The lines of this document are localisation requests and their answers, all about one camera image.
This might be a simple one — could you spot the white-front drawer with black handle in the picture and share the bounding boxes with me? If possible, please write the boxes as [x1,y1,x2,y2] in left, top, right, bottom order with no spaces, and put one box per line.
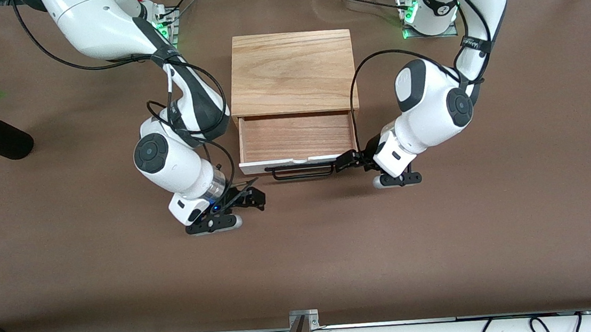
[234,107,364,185]

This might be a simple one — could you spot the small metal mounting bracket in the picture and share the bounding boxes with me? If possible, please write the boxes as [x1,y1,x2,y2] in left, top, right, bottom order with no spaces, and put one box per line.
[288,309,321,331]

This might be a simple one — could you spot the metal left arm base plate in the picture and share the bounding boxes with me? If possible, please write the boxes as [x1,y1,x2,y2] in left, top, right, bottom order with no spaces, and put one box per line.
[398,0,459,41]

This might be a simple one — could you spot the light wooden drawer cabinet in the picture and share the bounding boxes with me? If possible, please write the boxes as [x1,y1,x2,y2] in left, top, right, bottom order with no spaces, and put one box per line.
[224,26,362,127]

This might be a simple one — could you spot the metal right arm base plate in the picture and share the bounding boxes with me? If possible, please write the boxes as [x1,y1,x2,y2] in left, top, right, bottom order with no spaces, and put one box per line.
[152,4,179,46]

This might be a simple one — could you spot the brown table cover sheet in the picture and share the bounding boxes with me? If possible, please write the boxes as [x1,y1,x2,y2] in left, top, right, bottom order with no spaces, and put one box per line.
[0,0,591,332]

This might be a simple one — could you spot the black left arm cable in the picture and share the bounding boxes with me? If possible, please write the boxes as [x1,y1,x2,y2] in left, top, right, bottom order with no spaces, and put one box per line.
[340,0,504,154]

